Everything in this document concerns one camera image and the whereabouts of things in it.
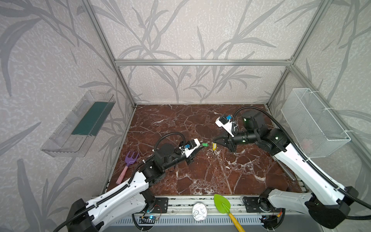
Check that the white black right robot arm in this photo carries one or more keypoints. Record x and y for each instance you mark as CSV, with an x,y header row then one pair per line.
x,y
328,201

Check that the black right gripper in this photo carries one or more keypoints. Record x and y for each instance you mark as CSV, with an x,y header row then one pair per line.
x,y
228,139

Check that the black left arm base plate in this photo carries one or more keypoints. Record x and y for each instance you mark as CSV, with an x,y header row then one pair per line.
x,y
159,206

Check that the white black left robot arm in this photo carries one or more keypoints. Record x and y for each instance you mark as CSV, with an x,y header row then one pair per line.
x,y
133,195

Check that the grey metal tongs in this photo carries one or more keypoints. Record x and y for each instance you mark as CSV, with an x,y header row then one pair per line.
x,y
285,169

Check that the green toy shovel yellow handle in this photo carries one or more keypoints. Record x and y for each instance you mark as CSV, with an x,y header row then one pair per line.
x,y
224,207

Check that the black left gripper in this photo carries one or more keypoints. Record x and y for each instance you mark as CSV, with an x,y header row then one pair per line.
x,y
191,152

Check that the pink object in basket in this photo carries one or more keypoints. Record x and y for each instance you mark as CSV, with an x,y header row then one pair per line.
x,y
307,146

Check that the white wire mesh basket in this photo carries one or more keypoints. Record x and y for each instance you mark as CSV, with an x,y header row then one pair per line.
x,y
308,118

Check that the purple toy rake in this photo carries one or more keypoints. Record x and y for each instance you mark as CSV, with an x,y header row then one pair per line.
x,y
130,159

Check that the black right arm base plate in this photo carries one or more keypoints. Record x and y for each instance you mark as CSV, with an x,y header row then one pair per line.
x,y
255,204

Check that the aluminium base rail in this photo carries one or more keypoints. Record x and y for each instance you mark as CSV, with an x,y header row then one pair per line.
x,y
180,214

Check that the round silver tin lid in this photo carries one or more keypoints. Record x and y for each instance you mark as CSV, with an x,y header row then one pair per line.
x,y
199,212

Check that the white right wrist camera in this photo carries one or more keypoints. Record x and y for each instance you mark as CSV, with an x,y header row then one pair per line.
x,y
226,122

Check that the clear plastic wall tray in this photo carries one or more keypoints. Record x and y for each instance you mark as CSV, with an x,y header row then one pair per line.
x,y
77,132

